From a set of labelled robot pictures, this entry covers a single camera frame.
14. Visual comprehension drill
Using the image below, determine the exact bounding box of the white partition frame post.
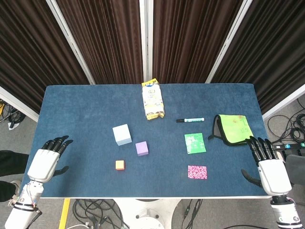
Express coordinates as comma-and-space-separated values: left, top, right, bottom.
139, 0, 154, 84
205, 0, 253, 83
46, 0, 96, 85

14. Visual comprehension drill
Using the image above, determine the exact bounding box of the white partition frame rail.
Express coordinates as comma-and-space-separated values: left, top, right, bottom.
0, 85, 40, 123
262, 84, 305, 120

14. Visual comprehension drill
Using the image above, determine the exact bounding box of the green sachet packet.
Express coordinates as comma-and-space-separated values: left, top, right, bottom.
184, 133, 206, 155

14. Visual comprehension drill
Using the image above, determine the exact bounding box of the pink patterned card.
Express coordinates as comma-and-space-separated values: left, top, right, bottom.
187, 165, 208, 180

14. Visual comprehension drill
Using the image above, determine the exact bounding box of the blue felt table mat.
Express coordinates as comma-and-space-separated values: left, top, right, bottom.
20, 83, 278, 198

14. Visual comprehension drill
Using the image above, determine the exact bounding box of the light blue cube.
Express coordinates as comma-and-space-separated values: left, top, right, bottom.
112, 124, 132, 146

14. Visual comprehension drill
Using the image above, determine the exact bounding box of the green cloth black trim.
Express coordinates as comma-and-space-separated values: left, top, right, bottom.
207, 114, 255, 146

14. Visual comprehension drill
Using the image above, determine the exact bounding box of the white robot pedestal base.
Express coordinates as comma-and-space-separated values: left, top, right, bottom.
114, 198, 182, 229

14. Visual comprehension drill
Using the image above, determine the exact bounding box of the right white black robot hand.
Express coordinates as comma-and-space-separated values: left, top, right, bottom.
241, 135, 293, 195

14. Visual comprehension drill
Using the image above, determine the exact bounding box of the black power strip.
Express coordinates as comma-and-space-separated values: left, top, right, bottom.
273, 142, 305, 155

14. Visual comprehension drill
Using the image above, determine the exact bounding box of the yellow white snack package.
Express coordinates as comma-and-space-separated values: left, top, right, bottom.
141, 79, 166, 121

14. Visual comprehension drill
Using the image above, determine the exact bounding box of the black floor cable tangle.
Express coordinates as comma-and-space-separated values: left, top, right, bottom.
0, 100, 26, 125
71, 199, 131, 229
266, 98, 305, 145

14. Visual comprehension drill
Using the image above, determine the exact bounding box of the brown pleated curtain panel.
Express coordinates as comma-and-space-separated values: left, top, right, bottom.
211, 0, 305, 115
0, 0, 90, 115
152, 0, 244, 84
56, 0, 143, 84

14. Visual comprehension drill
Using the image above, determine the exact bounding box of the purple cube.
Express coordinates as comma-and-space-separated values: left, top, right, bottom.
135, 141, 149, 157

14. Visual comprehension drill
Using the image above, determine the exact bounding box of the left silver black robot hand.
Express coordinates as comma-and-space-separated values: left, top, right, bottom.
27, 135, 74, 184

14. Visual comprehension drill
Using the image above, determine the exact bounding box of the dark grey chair seat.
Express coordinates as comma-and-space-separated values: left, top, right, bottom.
285, 154, 305, 185

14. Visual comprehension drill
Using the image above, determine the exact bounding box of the person in black trousers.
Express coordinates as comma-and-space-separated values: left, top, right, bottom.
0, 150, 30, 203

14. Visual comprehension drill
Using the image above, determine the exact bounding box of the black cable with inline switch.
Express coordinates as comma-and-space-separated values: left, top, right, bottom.
183, 199, 203, 229

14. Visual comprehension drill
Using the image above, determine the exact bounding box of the white marker pen black cap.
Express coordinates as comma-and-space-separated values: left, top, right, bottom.
176, 117, 205, 123

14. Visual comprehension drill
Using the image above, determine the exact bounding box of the yellow floor tape strip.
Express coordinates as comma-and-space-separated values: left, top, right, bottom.
58, 198, 71, 229

